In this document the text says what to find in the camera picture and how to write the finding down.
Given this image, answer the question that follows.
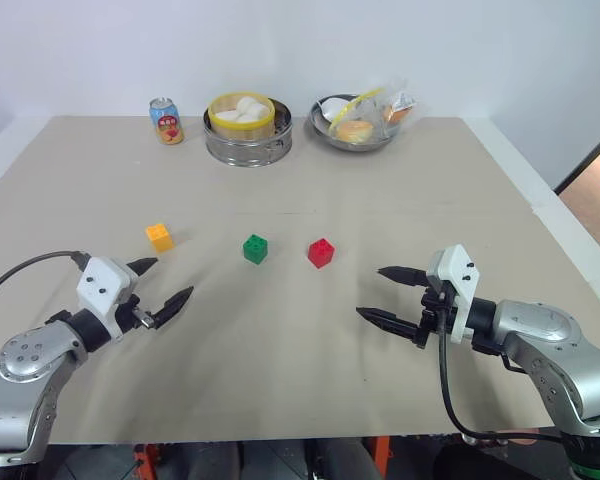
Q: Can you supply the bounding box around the beige table mat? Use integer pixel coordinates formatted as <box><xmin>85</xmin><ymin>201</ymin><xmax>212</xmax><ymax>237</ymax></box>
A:
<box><xmin>0</xmin><ymin>115</ymin><xmax>600</xmax><ymax>445</ymax></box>

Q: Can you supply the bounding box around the round steel steamer pot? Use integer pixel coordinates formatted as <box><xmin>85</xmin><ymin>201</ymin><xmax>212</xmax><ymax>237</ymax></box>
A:
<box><xmin>202</xmin><ymin>98</ymin><xmax>294</xmax><ymax>168</ymax></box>

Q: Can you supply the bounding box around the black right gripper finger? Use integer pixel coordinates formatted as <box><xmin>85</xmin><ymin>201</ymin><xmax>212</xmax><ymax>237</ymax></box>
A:
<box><xmin>355</xmin><ymin>305</ymin><xmax>423</xmax><ymax>345</ymax></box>
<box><xmin>376</xmin><ymin>265</ymin><xmax>432</xmax><ymax>289</ymax></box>

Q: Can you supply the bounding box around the orange metal frame post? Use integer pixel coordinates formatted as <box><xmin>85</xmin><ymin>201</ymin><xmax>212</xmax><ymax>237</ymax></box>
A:
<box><xmin>364</xmin><ymin>435</ymin><xmax>394</xmax><ymax>480</ymax></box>
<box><xmin>132</xmin><ymin>442</ymin><xmax>162</xmax><ymax>480</ymax></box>

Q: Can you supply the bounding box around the round golden bread bun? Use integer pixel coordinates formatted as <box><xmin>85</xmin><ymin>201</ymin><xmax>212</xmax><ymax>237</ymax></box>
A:
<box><xmin>335</xmin><ymin>119</ymin><xmax>374</xmax><ymax>145</ymax></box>

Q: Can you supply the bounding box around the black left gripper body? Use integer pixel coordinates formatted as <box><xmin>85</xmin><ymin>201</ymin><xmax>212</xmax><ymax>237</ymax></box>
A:
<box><xmin>113</xmin><ymin>293</ymin><xmax>161</xmax><ymax>335</ymax></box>

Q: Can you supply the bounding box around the blue orange drink can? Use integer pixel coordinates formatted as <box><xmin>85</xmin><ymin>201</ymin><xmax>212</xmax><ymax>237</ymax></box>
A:
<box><xmin>148</xmin><ymin>96</ymin><xmax>185</xmax><ymax>146</ymax></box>

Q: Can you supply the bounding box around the green toy block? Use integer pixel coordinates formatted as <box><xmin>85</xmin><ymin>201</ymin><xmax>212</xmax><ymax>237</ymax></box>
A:
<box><xmin>242</xmin><ymin>233</ymin><xmax>270</xmax><ymax>263</ymax></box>

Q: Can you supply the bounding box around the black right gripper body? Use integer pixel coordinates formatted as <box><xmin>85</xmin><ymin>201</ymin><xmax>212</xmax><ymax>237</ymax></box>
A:
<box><xmin>413</xmin><ymin>278</ymin><xmax>460</xmax><ymax>350</ymax></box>

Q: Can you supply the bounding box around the red toy block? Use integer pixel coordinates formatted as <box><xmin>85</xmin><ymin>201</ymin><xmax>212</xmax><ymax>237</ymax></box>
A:
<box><xmin>307</xmin><ymin>237</ymin><xmax>337</xmax><ymax>270</ymax></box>

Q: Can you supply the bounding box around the yellow toy block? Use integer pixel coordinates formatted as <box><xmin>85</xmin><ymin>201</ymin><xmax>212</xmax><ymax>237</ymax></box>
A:
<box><xmin>145</xmin><ymin>223</ymin><xmax>175</xmax><ymax>254</ymax></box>

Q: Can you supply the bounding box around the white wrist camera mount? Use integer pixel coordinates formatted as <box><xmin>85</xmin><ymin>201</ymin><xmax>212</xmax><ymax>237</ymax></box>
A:
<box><xmin>426</xmin><ymin>243</ymin><xmax>483</xmax><ymax>345</ymax></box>
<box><xmin>76</xmin><ymin>257</ymin><xmax>141</xmax><ymax>341</ymax></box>

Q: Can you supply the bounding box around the round steel bowl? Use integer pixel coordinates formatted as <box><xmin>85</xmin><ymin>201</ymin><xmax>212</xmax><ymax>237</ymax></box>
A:
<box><xmin>308</xmin><ymin>93</ymin><xmax>406</xmax><ymax>153</ymax></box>

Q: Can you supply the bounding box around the yellow steamer basket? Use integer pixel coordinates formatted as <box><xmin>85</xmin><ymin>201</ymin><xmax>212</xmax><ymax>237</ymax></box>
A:
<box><xmin>207</xmin><ymin>90</ymin><xmax>276</xmax><ymax>140</ymax></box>

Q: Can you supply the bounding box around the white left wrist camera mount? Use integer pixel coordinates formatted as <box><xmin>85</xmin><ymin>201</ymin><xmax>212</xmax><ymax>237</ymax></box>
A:
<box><xmin>76</xmin><ymin>257</ymin><xmax>141</xmax><ymax>341</ymax></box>

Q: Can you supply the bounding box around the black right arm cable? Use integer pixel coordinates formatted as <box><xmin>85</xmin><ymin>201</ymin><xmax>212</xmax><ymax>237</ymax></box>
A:
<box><xmin>437</xmin><ymin>294</ymin><xmax>564</xmax><ymax>446</ymax></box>

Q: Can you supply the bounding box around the orange packaged bread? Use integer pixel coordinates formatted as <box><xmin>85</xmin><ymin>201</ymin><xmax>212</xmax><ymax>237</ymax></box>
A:
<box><xmin>387</xmin><ymin>97</ymin><xmax>419</xmax><ymax>126</ymax></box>

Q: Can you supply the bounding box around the large white steamed bun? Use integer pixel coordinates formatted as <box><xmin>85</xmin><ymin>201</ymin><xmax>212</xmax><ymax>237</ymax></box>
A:
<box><xmin>234</xmin><ymin>96</ymin><xmax>270</xmax><ymax>122</ymax></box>

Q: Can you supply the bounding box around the clear plastic zip bag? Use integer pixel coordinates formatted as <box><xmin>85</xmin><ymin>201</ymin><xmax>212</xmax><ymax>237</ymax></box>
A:
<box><xmin>327</xmin><ymin>77</ymin><xmax>426</xmax><ymax>144</ymax></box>

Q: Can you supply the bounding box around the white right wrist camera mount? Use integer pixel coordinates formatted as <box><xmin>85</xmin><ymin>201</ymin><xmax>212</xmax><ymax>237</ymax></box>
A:
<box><xmin>426</xmin><ymin>243</ymin><xmax>483</xmax><ymax>345</ymax></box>

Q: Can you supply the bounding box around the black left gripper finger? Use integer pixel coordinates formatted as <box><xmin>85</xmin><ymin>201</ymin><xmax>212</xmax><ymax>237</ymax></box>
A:
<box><xmin>124</xmin><ymin>256</ymin><xmax>160</xmax><ymax>277</ymax></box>
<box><xmin>151</xmin><ymin>285</ymin><xmax>196</xmax><ymax>329</ymax></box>

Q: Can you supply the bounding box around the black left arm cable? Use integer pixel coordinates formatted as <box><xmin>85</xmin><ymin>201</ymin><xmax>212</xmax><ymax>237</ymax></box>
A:
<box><xmin>0</xmin><ymin>250</ymin><xmax>92</xmax><ymax>309</ymax></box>

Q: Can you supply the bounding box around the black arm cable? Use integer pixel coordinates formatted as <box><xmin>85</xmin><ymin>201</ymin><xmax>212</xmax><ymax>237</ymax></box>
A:
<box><xmin>437</xmin><ymin>294</ymin><xmax>564</xmax><ymax>446</ymax></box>
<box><xmin>0</xmin><ymin>250</ymin><xmax>92</xmax><ymax>309</ymax></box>

